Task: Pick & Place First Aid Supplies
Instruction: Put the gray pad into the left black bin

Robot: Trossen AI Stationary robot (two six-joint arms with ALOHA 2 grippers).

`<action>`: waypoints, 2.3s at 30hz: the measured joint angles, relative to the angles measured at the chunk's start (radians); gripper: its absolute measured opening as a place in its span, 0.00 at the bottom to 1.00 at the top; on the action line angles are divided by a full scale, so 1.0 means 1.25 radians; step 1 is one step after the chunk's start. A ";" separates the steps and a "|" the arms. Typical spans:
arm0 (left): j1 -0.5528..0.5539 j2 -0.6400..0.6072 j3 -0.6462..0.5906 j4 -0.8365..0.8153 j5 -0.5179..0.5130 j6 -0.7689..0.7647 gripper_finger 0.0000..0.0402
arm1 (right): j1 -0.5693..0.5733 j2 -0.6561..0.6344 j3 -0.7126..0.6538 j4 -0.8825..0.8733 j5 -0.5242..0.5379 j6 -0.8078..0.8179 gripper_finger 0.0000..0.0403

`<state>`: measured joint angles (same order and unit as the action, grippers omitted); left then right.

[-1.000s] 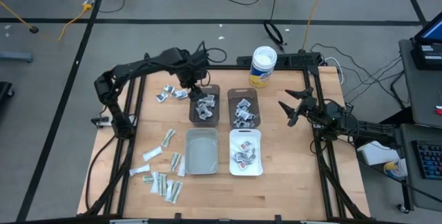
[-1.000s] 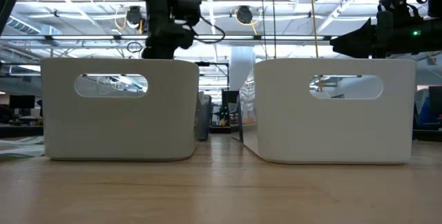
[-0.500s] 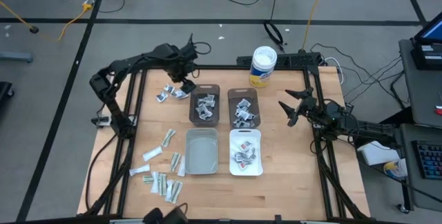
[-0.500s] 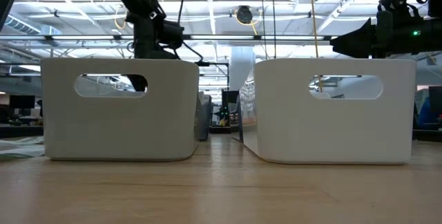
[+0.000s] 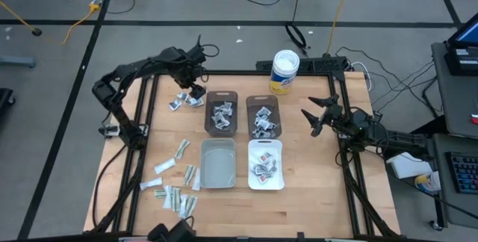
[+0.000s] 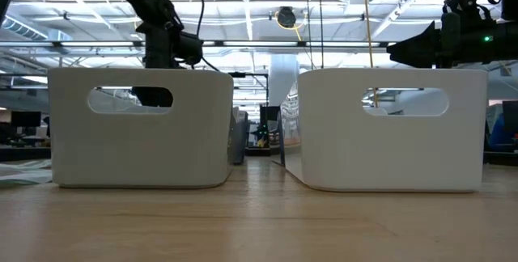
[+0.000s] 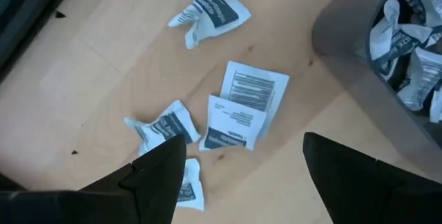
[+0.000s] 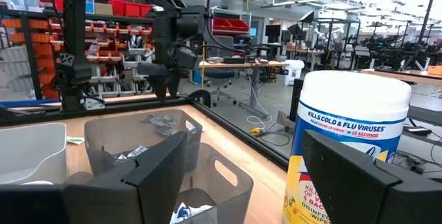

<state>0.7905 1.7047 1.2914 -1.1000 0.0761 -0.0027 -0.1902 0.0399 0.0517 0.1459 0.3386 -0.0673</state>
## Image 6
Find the ceiling strut rail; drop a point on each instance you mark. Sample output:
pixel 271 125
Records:
pixel 259 43

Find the black monitor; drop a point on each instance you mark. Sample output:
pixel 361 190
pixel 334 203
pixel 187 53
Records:
pixel 26 119
pixel 510 116

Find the white plastic bin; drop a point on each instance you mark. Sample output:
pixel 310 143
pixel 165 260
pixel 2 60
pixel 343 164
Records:
pixel 384 153

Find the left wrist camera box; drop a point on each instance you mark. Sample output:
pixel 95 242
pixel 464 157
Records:
pixel 190 47

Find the white building column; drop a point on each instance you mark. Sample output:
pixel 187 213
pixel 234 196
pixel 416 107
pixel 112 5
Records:
pixel 283 80

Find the person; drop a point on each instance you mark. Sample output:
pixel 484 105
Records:
pixel 497 134

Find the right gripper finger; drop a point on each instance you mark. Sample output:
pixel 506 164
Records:
pixel 421 49

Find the grey plastic bin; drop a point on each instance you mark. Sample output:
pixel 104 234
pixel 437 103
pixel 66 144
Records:
pixel 141 149

